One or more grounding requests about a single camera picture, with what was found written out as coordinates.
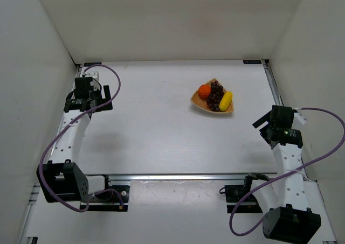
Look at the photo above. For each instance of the yellow fake lemon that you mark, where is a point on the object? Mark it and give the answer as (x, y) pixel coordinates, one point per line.
(225, 101)

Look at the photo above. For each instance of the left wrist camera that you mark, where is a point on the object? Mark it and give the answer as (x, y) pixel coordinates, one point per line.
(93, 74)

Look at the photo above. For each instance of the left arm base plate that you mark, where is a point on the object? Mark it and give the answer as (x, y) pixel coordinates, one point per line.
(109, 201)

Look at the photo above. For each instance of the front aluminium rail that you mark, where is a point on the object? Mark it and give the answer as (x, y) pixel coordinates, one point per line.
(167, 177)

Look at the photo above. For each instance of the orange fake fruit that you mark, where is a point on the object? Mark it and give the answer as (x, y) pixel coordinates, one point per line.
(204, 91)

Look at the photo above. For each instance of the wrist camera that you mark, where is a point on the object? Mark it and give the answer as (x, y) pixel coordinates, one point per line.
(93, 74)
(299, 119)

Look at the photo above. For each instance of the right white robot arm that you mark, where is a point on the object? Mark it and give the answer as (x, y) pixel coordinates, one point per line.
(288, 217)

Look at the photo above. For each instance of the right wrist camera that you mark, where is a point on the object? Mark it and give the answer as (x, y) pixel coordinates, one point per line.
(299, 119)

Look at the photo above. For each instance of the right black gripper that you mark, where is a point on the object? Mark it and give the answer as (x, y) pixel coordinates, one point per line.
(264, 129)

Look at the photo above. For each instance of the dark red fake grapes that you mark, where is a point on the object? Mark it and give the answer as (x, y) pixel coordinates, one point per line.
(217, 93)

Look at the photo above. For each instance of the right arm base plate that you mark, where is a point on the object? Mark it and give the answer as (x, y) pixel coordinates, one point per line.
(233, 194)

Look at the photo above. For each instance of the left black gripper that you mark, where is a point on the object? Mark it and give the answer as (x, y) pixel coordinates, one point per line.
(102, 104)

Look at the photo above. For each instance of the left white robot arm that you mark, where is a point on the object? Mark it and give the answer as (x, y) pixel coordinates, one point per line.
(61, 172)

